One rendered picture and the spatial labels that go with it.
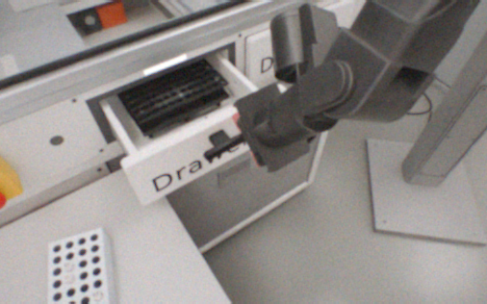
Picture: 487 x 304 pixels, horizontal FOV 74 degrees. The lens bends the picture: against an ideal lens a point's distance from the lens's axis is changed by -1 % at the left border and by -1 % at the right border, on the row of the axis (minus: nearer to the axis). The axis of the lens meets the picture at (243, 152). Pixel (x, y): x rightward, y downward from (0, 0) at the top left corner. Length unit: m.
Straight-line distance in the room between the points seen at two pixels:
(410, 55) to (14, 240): 0.65
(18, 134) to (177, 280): 0.33
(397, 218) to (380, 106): 1.29
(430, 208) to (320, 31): 1.37
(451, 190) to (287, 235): 0.78
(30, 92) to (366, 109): 0.46
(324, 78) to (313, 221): 1.23
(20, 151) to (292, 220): 1.10
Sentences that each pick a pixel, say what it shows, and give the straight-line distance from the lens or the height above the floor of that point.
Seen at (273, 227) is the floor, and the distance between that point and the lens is 1.43.
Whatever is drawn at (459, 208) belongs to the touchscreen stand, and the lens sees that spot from 1.70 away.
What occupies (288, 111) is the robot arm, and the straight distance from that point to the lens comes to 0.32.
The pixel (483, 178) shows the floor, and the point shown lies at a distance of 1.93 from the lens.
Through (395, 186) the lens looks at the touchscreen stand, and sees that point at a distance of 1.63.
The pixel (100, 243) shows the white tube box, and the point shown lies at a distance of 0.58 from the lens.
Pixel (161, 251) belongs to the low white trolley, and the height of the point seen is 0.76.
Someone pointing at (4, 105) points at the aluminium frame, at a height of 0.98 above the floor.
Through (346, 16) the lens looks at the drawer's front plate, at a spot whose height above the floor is 0.89.
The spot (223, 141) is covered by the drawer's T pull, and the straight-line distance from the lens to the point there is 0.50.
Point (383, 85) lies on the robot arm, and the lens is 0.26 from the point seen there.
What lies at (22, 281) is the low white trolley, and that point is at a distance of 0.66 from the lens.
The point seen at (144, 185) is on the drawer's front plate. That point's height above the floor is 0.87.
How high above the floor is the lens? 1.29
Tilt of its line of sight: 52 degrees down
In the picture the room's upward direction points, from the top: straight up
